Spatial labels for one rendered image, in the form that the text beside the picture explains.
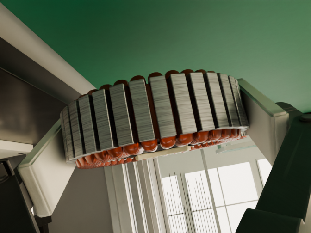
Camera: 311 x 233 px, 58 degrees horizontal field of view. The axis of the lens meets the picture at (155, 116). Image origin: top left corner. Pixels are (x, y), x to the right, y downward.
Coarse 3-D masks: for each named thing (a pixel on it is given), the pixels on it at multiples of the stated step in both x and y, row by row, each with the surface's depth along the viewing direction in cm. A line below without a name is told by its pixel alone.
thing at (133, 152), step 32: (96, 96) 13; (128, 96) 13; (160, 96) 13; (192, 96) 13; (224, 96) 14; (64, 128) 15; (96, 128) 13; (128, 128) 12; (160, 128) 12; (192, 128) 12; (224, 128) 13; (96, 160) 14; (128, 160) 21
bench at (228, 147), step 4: (220, 144) 397; (228, 144) 319; (236, 144) 315; (240, 144) 314; (244, 144) 314; (248, 144) 314; (252, 144) 313; (220, 148) 347; (224, 148) 315; (228, 148) 315; (232, 148) 315; (236, 148) 318; (240, 148) 346; (244, 148) 384; (216, 152) 395; (220, 152) 354; (224, 152) 382
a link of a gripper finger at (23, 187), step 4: (16, 168) 15; (16, 172) 14; (16, 176) 14; (20, 180) 13; (20, 184) 13; (24, 184) 13; (24, 188) 13; (24, 192) 13; (28, 196) 13; (28, 200) 13; (28, 204) 13; (32, 204) 14
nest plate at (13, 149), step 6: (0, 144) 35; (6, 144) 36; (12, 144) 37; (18, 144) 39; (24, 144) 40; (30, 144) 42; (0, 150) 35; (6, 150) 36; (12, 150) 37; (18, 150) 38; (24, 150) 40; (30, 150) 41; (0, 156) 40; (6, 156) 41
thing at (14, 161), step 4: (12, 156) 47; (16, 156) 47; (20, 156) 47; (24, 156) 47; (12, 160) 47; (16, 160) 47; (20, 160) 47; (12, 164) 47; (16, 164) 47; (12, 168) 47
